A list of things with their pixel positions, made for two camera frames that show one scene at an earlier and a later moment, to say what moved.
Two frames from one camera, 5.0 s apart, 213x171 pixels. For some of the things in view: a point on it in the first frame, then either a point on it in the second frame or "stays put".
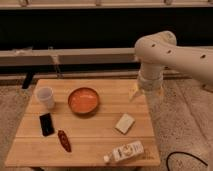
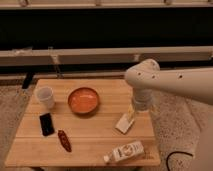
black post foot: (29, 76) stays put
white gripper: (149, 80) → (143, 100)
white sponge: (125, 123) stays put
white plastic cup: (45, 94) stays put
